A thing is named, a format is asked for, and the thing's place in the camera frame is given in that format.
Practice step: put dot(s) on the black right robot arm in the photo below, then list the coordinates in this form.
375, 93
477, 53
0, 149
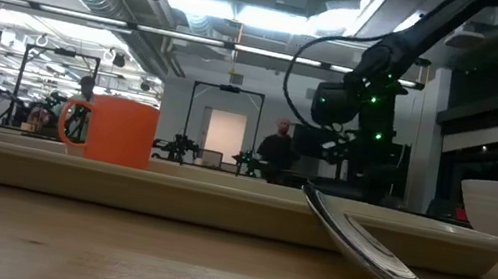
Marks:
395, 52

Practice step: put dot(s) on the black background robot arm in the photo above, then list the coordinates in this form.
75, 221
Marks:
247, 162
179, 145

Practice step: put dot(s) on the beige plastic tray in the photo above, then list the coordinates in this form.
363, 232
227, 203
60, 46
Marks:
118, 194

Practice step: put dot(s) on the long LED light bar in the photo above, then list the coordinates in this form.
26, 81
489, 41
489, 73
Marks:
180, 36

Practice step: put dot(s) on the person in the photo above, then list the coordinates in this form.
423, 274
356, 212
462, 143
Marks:
277, 154
87, 84

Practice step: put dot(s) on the orange mug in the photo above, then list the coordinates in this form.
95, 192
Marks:
121, 131

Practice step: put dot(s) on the white door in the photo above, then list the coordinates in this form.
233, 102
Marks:
225, 135

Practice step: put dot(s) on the black gantry frame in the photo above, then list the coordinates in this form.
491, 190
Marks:
229, 88
61, 51

